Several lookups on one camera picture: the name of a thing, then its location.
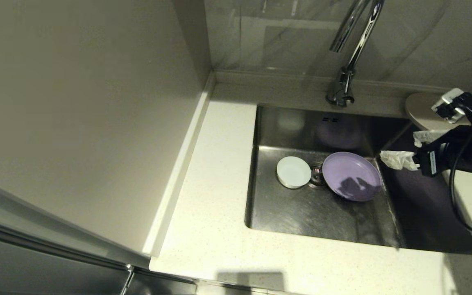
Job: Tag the grey glossy cabinet door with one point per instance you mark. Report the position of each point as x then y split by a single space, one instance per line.
35 266

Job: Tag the small white bowl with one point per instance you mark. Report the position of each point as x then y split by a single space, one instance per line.
293 172

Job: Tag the round metal drain strainer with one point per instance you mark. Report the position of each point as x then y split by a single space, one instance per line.
317 176

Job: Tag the beige plate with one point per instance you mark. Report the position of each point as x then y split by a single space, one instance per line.
420 108

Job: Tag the chrome gooseneck faucet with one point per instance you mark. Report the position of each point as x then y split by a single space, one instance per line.
344 82

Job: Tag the stainless steel sink basin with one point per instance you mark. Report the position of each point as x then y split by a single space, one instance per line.
293 217

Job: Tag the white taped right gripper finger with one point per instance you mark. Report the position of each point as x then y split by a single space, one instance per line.
398 159
426 136

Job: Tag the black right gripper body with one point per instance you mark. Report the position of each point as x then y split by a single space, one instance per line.
445 153

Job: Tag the purple plate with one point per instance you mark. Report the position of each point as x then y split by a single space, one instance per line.
350 176

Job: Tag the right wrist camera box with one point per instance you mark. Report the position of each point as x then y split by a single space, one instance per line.
449 105

